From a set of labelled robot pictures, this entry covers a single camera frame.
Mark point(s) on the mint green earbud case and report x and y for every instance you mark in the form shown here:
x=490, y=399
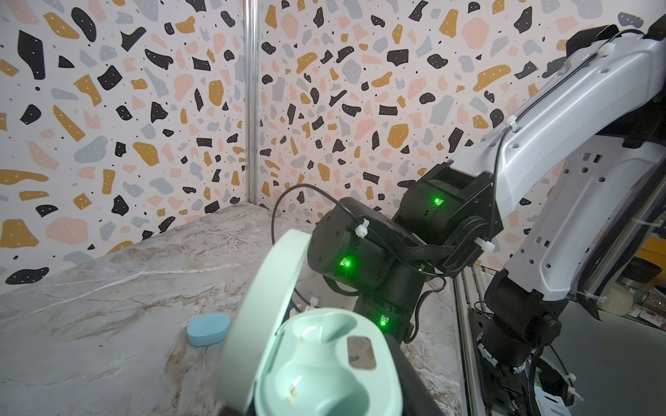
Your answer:
x=321, y=362

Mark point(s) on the blue earbud case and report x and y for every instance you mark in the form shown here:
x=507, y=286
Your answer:
x=209, y=329

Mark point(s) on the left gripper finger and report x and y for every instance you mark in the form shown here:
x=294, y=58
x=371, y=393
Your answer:
x=416, y=399

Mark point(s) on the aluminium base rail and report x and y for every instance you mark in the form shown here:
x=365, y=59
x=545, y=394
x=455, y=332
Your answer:
x=472, y=315

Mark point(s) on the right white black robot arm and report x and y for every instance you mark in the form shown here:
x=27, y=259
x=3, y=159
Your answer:
x=585, y=157

